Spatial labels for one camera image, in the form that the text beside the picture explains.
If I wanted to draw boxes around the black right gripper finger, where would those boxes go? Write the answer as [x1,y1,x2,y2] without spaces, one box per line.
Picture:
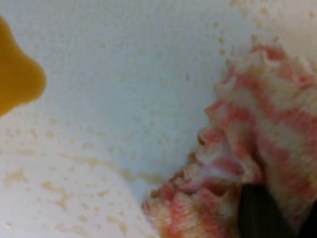
[238,184,295,238]

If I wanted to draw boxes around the pink striped stained rag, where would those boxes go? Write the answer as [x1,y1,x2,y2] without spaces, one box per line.
[143,38,317,238]

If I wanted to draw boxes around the brown coffee puddle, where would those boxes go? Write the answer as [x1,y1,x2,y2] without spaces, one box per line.
[0,17,46,116]

